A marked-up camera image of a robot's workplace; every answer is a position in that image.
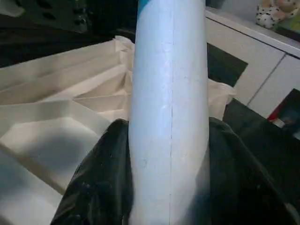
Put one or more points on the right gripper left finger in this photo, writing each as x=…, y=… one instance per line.
x=100, y=187

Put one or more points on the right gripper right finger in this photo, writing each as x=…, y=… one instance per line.
x=234, y=187

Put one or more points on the white plastic table top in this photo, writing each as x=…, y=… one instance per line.
x=58, y=105

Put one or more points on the white plastic table leg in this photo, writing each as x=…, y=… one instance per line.
x=168, y=105

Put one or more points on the black table mat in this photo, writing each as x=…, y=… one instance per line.
x=269, y=152

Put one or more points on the white cabinet with glass doors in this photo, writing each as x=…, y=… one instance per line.
x=257, y=70

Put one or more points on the black white spotted toy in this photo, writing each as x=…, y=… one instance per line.
x=267, y=17

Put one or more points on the beige plush toy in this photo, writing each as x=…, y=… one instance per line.
x=281, y=9

